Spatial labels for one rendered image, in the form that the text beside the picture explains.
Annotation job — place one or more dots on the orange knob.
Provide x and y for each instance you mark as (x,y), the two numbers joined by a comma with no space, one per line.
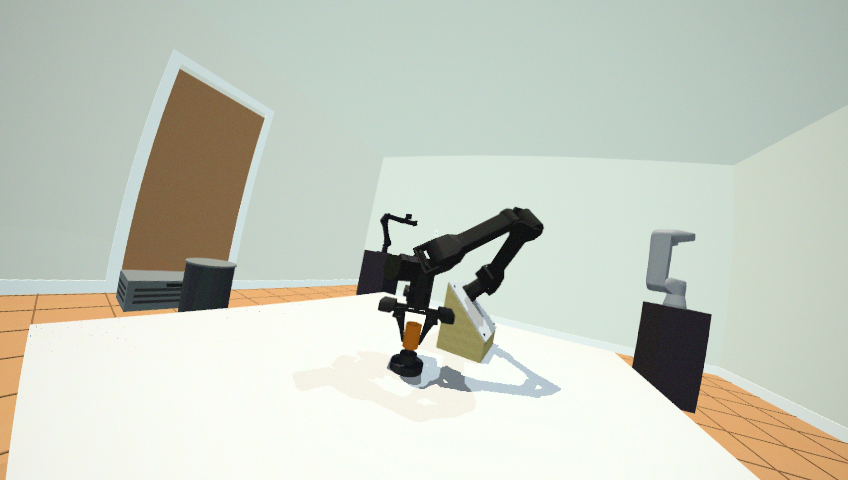
(411,335)

